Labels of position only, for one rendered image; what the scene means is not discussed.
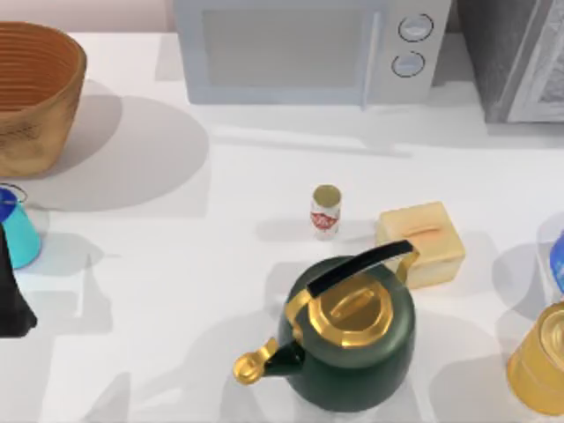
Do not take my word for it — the pale microwave oven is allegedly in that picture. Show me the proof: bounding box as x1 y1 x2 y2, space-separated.
171 0 453 111

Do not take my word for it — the brown woven basket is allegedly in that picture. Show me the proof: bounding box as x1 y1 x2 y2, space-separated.
0 21 88 178

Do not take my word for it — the gold can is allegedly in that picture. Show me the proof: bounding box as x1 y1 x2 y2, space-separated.
506 301 564 417

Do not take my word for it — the microwave door handle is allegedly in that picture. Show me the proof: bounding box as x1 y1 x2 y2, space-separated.
359 11 382 111

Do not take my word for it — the blue bottle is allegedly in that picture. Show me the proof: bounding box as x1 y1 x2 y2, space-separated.
548 230 564 295

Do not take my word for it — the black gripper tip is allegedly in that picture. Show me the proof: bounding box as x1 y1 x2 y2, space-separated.
0 225 38 339

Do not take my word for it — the microwave knob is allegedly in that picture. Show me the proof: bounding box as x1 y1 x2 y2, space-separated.
397 11 435 42
390 49 427 79

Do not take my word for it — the teal cup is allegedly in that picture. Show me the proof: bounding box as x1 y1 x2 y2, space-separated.
0 184 43 271

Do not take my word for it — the grey cabinet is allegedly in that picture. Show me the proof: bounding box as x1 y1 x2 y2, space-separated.
454 0 564 125

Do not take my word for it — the green and gold kettle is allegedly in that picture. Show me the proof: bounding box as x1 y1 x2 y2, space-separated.
233 239 421 414

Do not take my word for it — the red and white can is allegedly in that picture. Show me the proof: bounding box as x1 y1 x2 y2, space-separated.
309 184 343 241

